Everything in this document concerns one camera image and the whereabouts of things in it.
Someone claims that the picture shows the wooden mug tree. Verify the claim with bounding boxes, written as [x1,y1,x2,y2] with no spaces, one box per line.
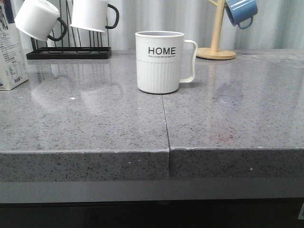
[197,0,236,60]

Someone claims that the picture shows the white hanging mug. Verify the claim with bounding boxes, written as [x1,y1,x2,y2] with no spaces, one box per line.
[15,0,67,42]
[70,0,120,33]

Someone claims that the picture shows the left white hanging mug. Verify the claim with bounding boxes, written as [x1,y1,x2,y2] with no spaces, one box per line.
[15,0,67,42]

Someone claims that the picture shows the white HOME mug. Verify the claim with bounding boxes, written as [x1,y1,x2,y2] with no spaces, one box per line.
[135,31,198,94]

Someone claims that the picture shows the blue enamel mug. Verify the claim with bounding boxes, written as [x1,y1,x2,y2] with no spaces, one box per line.
[225,0,258,29]

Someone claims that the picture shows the white milk carton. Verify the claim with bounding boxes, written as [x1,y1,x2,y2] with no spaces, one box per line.
[0,0,29,91]

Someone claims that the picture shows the right white hanging mug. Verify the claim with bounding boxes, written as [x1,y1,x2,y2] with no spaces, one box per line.
[70,0,120,33]

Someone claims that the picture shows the black wire mug rack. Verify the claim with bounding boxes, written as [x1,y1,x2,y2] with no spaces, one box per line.
[26,0,116,60]

